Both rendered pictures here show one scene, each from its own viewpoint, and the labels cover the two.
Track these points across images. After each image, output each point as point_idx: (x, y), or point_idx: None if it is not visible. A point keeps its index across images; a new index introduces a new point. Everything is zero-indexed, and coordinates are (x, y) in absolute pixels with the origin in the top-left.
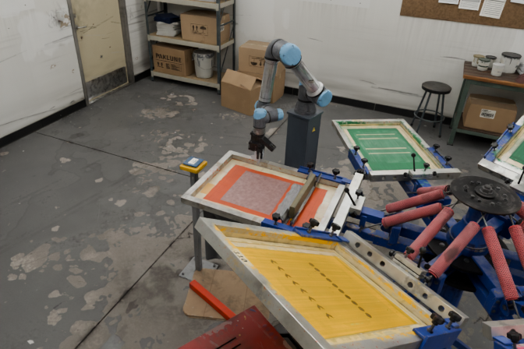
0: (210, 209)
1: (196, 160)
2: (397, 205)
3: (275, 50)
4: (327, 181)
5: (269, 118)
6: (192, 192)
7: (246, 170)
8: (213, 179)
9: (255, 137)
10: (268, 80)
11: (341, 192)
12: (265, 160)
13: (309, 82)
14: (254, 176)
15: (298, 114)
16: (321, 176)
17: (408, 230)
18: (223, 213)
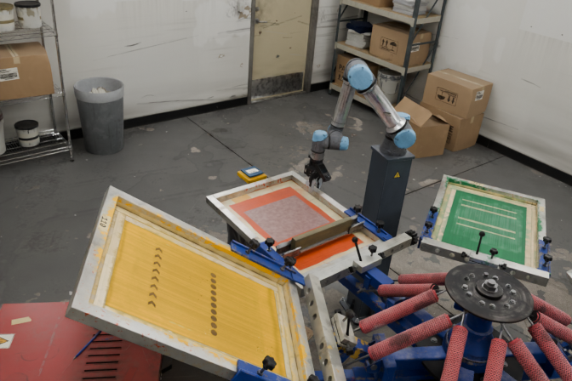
0: (224, 217)
1: (256, 170)
2: (408, 277)
3: (347, 69)
4: (369, 232)
5: (328, 143)
6: (220, 196)
7: (294, 196)
8: (254, 192)
9: (312, 162)
10: (341, 103)
11: None
12: (320, 191)
13: (385, 115)
14: (298, 202)
15: (380, 152)
16: (365, 224)
17: None
18: (232, 224)
